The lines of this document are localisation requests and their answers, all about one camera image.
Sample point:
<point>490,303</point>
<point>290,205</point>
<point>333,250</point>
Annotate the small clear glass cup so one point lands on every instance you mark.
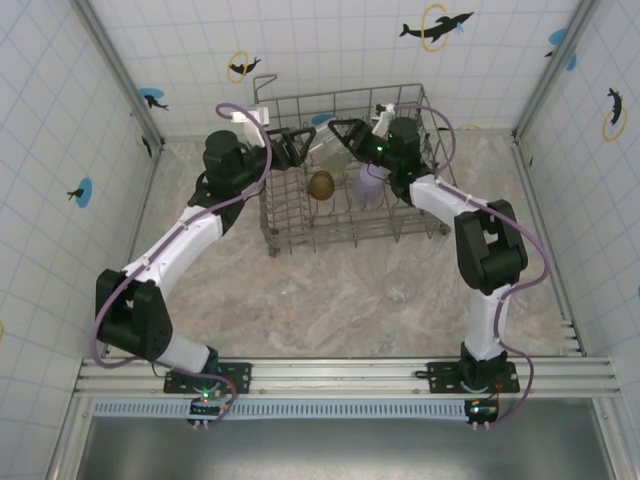
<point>325,145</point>

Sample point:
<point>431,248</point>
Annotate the lavender plastic cup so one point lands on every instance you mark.
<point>367,187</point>

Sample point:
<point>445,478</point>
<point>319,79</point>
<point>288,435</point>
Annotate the amber translucent cup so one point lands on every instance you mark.
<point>321,185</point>

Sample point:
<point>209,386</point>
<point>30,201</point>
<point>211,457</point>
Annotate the wide clear faceted glass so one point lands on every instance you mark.
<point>400,290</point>

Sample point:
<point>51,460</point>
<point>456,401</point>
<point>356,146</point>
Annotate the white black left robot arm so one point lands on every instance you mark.
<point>170,245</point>

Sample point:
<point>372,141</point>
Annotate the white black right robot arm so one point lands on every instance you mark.
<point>487,320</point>

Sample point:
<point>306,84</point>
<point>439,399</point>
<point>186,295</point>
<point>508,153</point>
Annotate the blue circle shark sticker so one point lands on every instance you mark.
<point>149,95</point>

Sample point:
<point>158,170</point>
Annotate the black controller circuit board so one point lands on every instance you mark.
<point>482,411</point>
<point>200,407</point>

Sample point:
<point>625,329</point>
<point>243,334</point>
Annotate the steel sheet panel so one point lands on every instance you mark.
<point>350,450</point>

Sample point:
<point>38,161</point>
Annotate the aluminium side rail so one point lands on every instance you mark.
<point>536,200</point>
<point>150,190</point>

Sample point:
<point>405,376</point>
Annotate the aluminium corner post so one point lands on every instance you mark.
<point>120,70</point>
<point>555,70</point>

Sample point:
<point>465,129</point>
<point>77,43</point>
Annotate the blue patch wall sticker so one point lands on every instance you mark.
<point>557,36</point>

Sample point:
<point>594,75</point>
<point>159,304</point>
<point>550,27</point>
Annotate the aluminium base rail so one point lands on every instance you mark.
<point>325,372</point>

